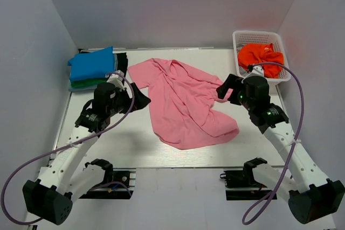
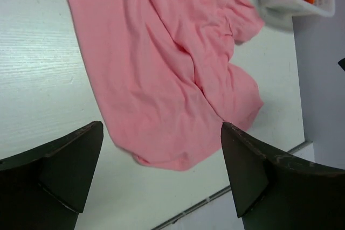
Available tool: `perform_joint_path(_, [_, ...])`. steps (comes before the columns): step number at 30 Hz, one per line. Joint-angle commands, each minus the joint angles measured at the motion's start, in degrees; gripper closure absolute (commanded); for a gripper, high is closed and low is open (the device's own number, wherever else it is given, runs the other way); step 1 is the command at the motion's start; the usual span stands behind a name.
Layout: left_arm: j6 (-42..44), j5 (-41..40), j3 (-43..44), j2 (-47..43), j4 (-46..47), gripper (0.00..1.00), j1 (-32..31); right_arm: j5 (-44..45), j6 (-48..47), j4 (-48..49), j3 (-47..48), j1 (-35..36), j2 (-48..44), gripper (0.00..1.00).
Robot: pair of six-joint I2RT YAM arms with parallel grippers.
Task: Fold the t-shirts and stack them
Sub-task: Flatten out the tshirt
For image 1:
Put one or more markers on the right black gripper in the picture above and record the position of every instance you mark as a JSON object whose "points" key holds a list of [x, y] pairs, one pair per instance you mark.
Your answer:
{"points": [[232, 82]]}

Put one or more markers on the orange t shirt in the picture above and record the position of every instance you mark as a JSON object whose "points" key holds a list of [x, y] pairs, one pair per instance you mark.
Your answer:
{"points": [[258, 53]]}

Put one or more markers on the light blue folded t shirt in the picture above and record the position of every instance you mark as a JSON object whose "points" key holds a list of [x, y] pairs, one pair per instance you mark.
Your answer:
{"points": [[94, 87]]}

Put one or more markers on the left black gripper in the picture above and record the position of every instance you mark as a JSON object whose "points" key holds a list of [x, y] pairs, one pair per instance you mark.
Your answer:
{"points": [[140, 100]]}

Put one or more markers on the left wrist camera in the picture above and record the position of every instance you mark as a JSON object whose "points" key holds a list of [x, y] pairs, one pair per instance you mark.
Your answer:
{"points": [[117, 79]]}

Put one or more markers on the green folded t shirt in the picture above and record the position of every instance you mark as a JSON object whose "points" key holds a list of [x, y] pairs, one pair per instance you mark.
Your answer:
{"points": [[87, 82]]}

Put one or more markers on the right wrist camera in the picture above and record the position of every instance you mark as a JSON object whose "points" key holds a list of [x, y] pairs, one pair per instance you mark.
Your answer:
{"points": [[254, 70]]}

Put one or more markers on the grey t shirt in basket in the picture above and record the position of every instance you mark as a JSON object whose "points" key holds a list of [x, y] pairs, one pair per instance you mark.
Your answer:
{"points": [[242, 71]]}

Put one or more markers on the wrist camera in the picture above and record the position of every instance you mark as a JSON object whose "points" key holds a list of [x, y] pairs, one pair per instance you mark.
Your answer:
{"points": [[254, 70], [117, 79]]}

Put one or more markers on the black folded t shirt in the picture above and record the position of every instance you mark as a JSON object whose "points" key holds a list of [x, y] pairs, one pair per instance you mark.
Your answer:
{"points": [[122, 62]]}

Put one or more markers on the white plastic basket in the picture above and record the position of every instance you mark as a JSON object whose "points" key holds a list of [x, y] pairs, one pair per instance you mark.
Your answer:
{"points": [[257, 37]]}

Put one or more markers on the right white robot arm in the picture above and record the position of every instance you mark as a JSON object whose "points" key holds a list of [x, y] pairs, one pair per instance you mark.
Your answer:
{"points": [[310, 193]]}

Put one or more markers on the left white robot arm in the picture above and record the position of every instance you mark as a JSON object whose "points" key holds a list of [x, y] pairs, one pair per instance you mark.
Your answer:
{"points": [[52, 195]]}

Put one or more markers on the pink t shirt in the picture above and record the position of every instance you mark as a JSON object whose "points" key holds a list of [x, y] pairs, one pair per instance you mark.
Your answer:
{"points": [[181, 110]]}

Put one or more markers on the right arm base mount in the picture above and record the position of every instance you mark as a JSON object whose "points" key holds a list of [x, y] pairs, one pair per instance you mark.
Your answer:
{"points": [[238, 188]]}

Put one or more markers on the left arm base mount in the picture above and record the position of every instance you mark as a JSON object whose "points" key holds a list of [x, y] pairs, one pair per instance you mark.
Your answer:
{"points": [[120, 186]]}

